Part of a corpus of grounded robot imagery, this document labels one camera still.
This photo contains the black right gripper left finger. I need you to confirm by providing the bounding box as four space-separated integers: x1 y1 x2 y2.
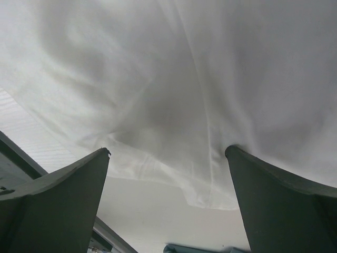
0 147 112 253

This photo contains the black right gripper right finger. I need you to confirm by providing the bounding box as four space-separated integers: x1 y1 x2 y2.
225 145 336 252

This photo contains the white t-shirt with flower print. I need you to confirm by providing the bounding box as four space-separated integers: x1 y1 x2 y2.
1 1 336 210

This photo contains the blue-grey folded t-shirt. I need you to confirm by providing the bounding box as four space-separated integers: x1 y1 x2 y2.
163 244 246 253

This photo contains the aluminium front rail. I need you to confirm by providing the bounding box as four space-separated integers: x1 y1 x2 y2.
0 130 137 253

